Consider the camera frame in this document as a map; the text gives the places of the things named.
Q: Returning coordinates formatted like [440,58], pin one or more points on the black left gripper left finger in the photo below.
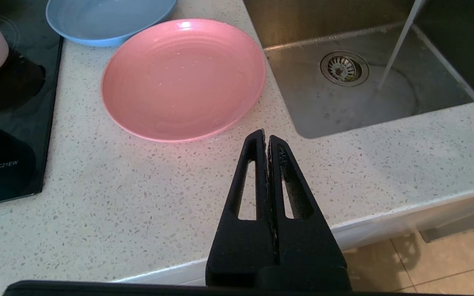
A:
[241,250]

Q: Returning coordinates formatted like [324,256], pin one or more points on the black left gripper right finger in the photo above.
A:
[311,250]

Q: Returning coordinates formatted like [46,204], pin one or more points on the pink plate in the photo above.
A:
[179,82]

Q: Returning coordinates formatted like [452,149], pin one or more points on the blue-grey plate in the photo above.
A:
[105,20]

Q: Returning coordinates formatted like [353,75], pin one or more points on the stainless steel sink basin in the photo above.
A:
[323,102]

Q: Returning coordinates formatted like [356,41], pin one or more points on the round metal drain strainer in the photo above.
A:
[342,68]

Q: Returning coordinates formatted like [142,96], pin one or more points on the black induction cooktop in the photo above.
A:
[15,123]

